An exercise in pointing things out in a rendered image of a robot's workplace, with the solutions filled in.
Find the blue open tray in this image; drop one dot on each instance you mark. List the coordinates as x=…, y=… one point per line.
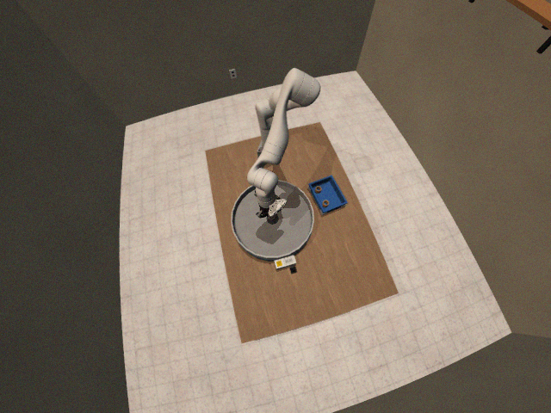
x=330, y=191

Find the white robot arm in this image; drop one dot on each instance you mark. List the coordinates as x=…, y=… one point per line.
x=298, y=90

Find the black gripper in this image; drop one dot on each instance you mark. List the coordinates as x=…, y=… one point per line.
x=264, y=211

